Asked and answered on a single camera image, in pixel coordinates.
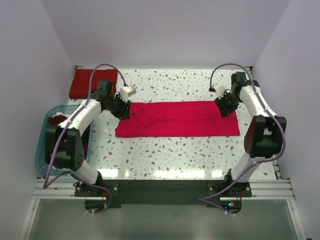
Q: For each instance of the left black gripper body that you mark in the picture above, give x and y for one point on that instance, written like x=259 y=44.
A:
x=118 y=106

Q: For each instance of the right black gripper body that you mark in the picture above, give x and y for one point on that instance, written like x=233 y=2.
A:
x=228 y=103

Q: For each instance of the bright pink-red t-shirt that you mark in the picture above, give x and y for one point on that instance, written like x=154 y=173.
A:
x=177 y=119

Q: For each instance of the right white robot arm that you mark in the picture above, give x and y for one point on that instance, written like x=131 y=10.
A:
x=264 y=140

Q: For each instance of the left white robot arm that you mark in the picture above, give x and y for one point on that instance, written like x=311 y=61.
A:
x=64 y=147

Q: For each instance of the folded dark red t-shirt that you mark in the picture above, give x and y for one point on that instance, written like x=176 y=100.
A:
x=80 y=83

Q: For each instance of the white cloth in basket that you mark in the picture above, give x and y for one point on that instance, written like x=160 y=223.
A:
x=62 y=114

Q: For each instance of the dark red clothes in basket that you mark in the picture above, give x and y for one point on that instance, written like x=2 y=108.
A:
x=55 y=121

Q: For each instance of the teal plastic basket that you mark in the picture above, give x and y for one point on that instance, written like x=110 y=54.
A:
x=39 y=160

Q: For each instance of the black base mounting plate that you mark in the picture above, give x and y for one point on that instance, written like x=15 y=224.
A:
x=147 y=192

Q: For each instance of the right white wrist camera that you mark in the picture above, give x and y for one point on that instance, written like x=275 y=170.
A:
x=219 y=89

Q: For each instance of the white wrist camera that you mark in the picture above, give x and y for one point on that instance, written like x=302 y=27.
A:
x=126 y=92
x=219 y=89

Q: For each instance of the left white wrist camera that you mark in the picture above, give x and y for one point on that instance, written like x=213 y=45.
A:
x=126 y=92

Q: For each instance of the aluminium frame rail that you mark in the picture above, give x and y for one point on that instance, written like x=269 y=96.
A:
x=61 y=189

